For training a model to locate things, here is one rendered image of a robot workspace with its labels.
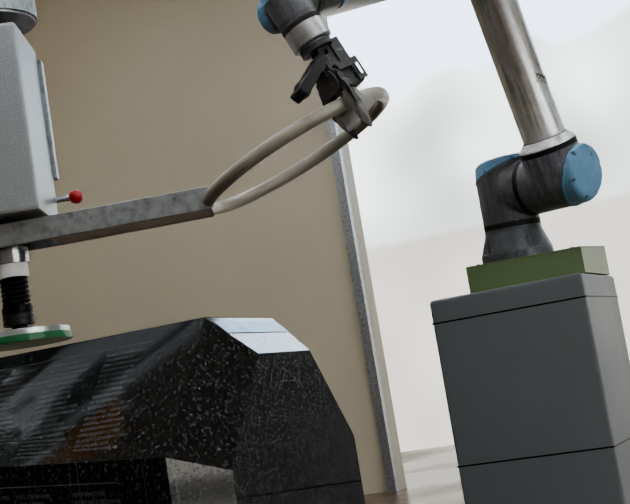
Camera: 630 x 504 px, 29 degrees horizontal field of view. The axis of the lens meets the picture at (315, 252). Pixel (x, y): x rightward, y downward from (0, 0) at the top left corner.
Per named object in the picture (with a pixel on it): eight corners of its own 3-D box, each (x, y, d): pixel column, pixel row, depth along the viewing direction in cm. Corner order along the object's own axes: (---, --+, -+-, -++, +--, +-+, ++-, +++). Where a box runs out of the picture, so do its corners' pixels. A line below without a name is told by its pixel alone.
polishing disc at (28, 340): (29, 349, 277) (26, 334, 278) (94, 334, 264) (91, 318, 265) (-51, 356, 259) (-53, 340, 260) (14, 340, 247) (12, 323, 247)
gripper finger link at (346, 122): (373, 131, 254) (355, 91, 253) (353, 140, 251) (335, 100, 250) (364, 134, 257) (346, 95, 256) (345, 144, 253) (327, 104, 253)
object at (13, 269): (-7, 279, 260) (-9, 263, 260) (1, 282, 267) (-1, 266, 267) (25, 274, 260) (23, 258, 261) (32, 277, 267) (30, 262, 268)
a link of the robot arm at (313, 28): (296, 22, 246) (276, 46, 254) (309, 42, 246) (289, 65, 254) (327, 10, 251) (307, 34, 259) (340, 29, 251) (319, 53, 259)
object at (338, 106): (197, 196, 242) (189, 183, 242) (212, 230, 291) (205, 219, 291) (402, 72, 246) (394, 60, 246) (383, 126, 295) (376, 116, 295)
